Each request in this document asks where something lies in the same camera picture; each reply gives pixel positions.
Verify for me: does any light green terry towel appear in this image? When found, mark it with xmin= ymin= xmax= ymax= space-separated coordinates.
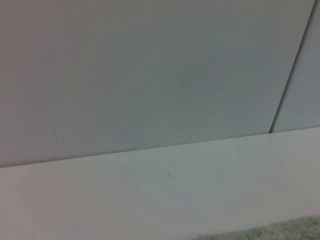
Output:
xmin=191 ymin=215 xmax=320 ymax=240

